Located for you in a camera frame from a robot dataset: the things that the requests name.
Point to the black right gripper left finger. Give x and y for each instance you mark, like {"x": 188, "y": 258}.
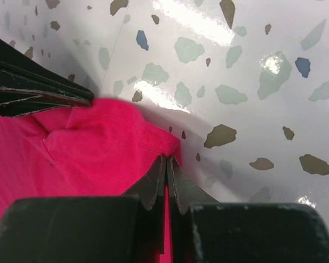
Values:
{"x": 125, "y": 228}

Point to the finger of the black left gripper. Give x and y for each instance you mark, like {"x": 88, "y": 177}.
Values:
{"x": 18, "y": 72}
{"x": 19, "y": 103}

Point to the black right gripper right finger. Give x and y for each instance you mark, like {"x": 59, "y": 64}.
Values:
{"x": 205, "y": 230}

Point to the magenta red t shirt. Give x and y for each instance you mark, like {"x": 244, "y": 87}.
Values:
{"x": 99, "y": 150}

